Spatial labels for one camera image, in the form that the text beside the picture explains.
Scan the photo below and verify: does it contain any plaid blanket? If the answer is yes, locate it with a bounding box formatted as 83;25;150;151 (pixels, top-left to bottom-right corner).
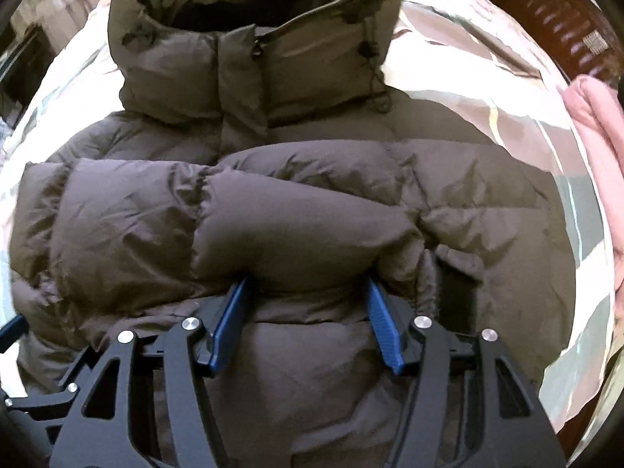
0;0;624;449

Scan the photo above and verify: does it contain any dark wooden headboard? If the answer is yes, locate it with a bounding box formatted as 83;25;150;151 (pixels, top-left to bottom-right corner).
490;0;624;93

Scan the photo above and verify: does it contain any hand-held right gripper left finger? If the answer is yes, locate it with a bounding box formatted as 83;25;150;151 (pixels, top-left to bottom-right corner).
49;275;254;468

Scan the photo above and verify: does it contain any dark brown puffer jacket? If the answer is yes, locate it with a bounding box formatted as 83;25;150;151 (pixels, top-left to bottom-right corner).
10;0;578;468

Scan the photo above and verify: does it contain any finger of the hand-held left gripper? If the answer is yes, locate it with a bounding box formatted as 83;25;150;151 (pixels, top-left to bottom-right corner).
2;346;96;422
0;314;27;352

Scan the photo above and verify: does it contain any pink folded blanket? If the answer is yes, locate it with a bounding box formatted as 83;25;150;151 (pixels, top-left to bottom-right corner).
563;75;624;293

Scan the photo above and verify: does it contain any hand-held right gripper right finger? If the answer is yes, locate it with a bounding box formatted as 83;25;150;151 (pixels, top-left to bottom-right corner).
365;279;569;468

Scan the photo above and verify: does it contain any black desk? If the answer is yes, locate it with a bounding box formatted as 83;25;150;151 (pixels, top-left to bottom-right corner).
0;24;57;122

